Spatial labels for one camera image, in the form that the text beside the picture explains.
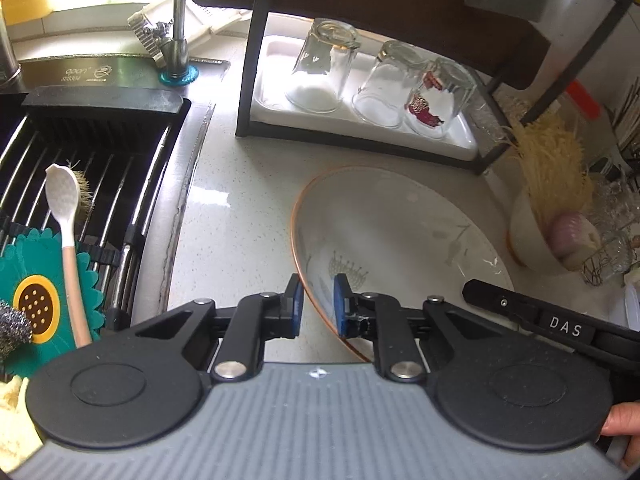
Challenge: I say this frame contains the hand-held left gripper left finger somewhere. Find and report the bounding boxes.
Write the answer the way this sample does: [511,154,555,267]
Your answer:
[134,274,304,383]

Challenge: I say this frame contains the steel kitchen faucet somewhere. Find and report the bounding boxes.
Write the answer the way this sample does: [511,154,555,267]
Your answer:
[156,0,192,81]

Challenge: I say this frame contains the black metal dish rack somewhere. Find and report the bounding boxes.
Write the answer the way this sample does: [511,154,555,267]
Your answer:
[235,0,640,177]

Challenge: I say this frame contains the bristle scrub brush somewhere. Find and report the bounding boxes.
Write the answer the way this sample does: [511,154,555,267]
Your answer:
[67,160,95,217]

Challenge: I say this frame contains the steel wool scrubber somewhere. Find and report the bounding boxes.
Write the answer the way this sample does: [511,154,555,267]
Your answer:
[0,300,32,362]

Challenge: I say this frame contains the white drip tray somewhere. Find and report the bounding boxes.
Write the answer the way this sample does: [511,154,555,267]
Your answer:
[252,34,479,162]

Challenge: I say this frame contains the wire rack of glass cups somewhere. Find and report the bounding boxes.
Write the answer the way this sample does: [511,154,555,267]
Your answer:
[580,175,640,287]

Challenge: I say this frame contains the clear glass with red print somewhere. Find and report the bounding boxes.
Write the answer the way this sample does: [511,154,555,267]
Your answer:
[404,57,478,140]

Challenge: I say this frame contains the teal faucet base ring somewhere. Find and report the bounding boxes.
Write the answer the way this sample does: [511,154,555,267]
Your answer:
[159,64,199,87]

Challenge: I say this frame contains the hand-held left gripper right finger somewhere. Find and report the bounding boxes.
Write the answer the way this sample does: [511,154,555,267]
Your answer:
[333,274,503,385]

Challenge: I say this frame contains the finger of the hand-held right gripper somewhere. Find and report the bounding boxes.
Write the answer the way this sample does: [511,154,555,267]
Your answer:
[462,279,545,335]

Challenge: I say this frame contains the pale yellow cloth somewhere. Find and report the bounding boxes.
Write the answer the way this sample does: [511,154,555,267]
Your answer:
[0,375,45,472]

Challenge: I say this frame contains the black sink drain rack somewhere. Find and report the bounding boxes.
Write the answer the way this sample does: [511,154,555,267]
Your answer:
[0,86,192,376]

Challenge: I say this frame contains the white spoon with pink handle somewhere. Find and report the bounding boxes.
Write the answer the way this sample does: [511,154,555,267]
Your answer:
[45,162,94,349]

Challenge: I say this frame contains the white plate with copper rim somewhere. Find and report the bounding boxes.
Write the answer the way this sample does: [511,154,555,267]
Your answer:
[290,165,517,364]

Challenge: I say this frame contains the clear drinking glass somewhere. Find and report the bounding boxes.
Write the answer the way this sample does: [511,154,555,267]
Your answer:
[351,40,431,130]
[285,18,361,114]

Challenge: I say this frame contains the person's right hand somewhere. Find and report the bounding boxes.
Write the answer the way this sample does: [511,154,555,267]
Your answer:
[600,401,640,437]

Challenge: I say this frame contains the purple onion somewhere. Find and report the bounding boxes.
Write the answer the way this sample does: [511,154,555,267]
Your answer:
[547,212,602,269]

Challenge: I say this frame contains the green flower dish cloth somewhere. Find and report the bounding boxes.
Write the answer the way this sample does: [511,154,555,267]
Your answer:
[0,227,109,380]

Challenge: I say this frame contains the plastic jar with red lid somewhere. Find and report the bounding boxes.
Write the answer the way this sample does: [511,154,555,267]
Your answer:
[562,79,602,126]

